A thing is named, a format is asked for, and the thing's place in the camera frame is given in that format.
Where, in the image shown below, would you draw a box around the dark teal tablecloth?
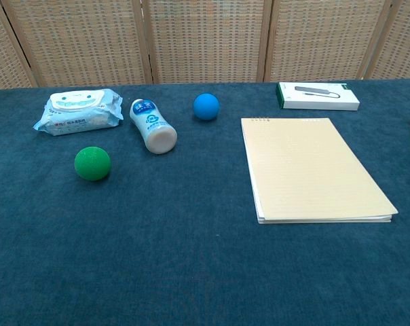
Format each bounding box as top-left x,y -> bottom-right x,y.
0,77 -> 410,326

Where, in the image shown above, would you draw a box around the woven rattan folding screen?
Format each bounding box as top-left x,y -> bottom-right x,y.
0,0 -> 410,91

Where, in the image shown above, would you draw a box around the green foam ball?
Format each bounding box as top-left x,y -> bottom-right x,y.
74,146 -> 112,181

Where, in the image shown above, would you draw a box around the white green-edged product box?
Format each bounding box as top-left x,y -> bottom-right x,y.
276,81 -> 360,111

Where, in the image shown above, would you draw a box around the off-white spiral notebook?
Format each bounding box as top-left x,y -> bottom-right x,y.
240,116 -> 399,224

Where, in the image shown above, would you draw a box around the blue foam ball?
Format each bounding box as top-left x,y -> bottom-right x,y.
193,93 -> 221,121

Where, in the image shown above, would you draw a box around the light blue wet wipes pack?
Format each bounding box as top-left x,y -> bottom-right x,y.
33,88 -> 124,137

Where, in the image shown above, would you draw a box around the white blue-label drink bottle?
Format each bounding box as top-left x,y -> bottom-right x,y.
129,98 -> 178,156

